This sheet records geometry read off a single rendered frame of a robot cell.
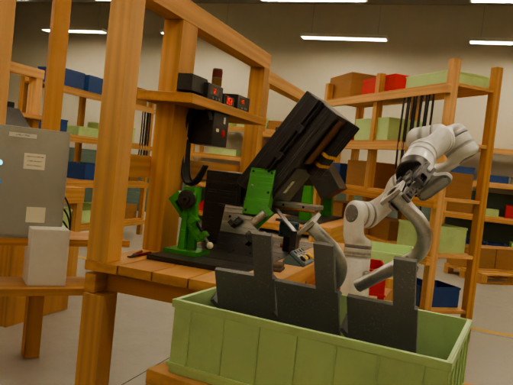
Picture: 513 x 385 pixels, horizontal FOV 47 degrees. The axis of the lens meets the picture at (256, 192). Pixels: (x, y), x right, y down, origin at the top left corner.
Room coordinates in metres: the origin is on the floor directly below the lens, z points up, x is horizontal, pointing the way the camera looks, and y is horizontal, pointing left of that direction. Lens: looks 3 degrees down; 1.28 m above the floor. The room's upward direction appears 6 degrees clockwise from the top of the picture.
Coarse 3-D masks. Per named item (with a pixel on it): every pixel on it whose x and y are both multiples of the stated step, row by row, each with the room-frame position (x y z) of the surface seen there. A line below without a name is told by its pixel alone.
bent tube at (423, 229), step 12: (396, 192) 1.17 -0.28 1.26; (396, 204) 1.18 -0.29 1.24; (408, 204) 1.18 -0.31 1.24; (408, 216) 1.18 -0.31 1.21; (420, 216) 1.18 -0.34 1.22; (420, 228) 1.18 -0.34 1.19; (420, 240) 1.20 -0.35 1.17; (408, 252) 1.24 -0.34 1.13; (420, 252) 1.21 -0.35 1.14; (372, 276) 1.29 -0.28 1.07; (384, 276) 1.27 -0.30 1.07; (360, 288) 1.31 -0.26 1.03
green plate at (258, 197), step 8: (256, 168) 2.59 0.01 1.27; (256, 176) 2.58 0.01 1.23; (264, 176) 2.56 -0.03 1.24; (272, 176) 2.55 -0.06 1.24; (248, 184) 2.58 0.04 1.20; (256, 184) 2.57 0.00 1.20; (264, 184) 2.55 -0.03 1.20; (272, 184) 2.54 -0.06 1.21; (248, 192) 2.57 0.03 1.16; (256, 192) 2.55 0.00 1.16; (264, 192) 2.54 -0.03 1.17; (248, 200) 2.55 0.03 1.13; (256, 200) 2.54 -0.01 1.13; (264, 200) 2.53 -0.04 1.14; (272, 200) 2.60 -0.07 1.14; (248, 208) 2.54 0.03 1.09; (256, 208) 2.53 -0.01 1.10; (264, 208) 2.52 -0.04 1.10
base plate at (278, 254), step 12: (276, 240) 3.09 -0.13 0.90; (156, 252) 2.29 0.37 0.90; (216, 252) 2.45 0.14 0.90; (276, 252) 2.64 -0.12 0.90; (288, 252) 2.68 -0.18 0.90; (180, 264) 2.18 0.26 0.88; (192, 264) 2.16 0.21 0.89; (204, 264) 2.15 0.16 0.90; (216, 264) 2.16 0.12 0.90; (228, 264) 2.19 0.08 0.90; (240, 264) 2.22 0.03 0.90; (252, 264) 2.25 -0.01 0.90
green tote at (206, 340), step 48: (192, 336) 1.30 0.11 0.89; (240, 336) 1.25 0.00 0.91; (288, 336) 1.20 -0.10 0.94; (336, 336) 1.15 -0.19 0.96; (432, 336) 1.46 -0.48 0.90; (240, 384) 1.24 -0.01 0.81; (288, 384) 1.20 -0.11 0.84; (336, 384) 1.15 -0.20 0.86; (384, 384) 1.11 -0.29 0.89; (432, 384) 1.08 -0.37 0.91
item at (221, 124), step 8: (200, 112) 2.57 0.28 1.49; (216, 112) 2.57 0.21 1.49; (200, 120) 2.57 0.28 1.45; (208, 120) 2.55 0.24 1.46; (216, 120) 2.57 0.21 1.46; (224, 120) 2.66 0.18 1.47; (192, 128) 2.58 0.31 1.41; (200, 128) 2.57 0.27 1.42; (208, 128) 2.55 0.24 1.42; (216, 128) 2.58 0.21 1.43; (224, 128) 2.67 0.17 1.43; (192, 136) 2.58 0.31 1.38; (200, 136) 2.56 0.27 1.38; (208, 136) 2.55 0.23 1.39; (216, 136) 2.59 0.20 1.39; (224, 136) 2.68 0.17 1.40; (200, 144) 2.65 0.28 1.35; (208, 144) 2.55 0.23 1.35; (216, 144) 2.60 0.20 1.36; (224, 144) 2.69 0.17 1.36
